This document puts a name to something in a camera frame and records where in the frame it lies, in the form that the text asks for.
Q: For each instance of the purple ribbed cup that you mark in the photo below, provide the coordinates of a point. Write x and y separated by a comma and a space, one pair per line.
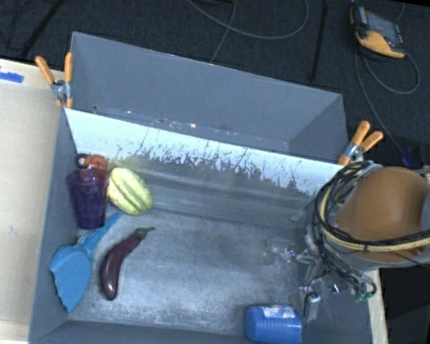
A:
88, 202

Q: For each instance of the pale flat board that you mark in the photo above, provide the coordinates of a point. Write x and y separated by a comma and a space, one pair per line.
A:
9, 192

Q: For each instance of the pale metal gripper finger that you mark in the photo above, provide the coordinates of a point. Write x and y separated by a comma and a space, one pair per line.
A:
311, 305
283, 252

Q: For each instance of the purple toy eggplant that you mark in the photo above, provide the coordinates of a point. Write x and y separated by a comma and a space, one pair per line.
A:
112, 268

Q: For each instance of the yellow-green striped toy squash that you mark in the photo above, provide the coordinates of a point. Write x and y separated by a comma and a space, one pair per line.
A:
129, 192

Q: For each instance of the orange and black toy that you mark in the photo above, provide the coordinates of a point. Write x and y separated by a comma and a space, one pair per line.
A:
95, 163

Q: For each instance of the blue plastic scoop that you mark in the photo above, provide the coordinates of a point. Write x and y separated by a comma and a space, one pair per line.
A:
71, 273

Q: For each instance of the grey metal bin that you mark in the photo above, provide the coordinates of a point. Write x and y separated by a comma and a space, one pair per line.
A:
201, 272

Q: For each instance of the blue ribbed plastic container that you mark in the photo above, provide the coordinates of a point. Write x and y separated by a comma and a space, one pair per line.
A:
273, 325

